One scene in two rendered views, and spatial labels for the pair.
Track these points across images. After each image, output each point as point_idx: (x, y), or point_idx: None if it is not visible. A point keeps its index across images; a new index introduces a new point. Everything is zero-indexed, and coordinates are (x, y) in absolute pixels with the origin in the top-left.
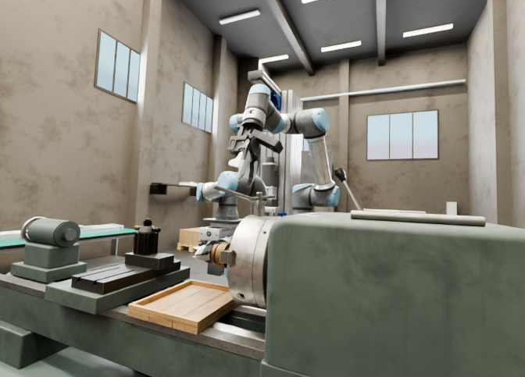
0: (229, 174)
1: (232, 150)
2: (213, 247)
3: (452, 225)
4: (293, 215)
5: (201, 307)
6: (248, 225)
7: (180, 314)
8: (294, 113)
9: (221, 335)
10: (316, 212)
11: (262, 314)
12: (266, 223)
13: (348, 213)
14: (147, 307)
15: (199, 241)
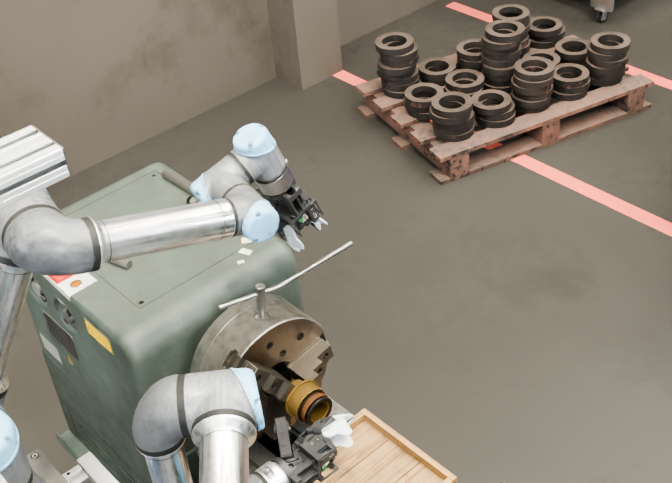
0: (247, 368)
1: (317, 212)
2: (324, 395)
3: (186, 181)
4: (272, 239)
5: (346, 468)
6: (292, 309)
7: (381, 453)
8: (56, 210)
9: (336, 412)
10: (171, 299)
11: (257, 448)
12: (270, 298)
13: (110, 299)
14: (427, 461)
15: (334, 445)
